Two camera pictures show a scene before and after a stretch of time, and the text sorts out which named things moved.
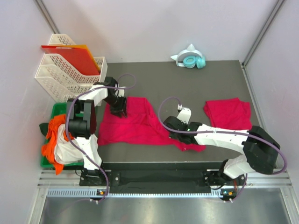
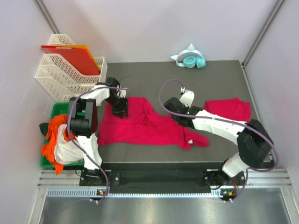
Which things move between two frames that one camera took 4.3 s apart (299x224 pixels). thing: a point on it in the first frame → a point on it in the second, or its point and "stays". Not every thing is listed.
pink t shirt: x=141 y=125 stays
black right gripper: x=173 y=136 → x=173 y=118
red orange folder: x=78 y=56 stays
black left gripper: x=121 y=109 stays
